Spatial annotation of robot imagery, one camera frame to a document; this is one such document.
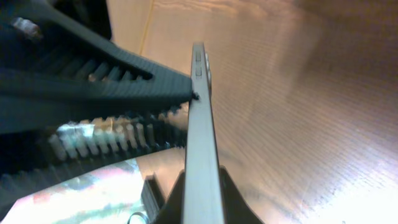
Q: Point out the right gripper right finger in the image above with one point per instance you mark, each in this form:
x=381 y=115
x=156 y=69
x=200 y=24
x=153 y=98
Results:
x=55 y=70

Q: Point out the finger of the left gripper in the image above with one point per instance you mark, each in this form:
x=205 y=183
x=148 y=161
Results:
x=161 y=210
x=236 y=210

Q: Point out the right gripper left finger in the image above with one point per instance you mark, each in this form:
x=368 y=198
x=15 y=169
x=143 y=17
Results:
x=35 y=160

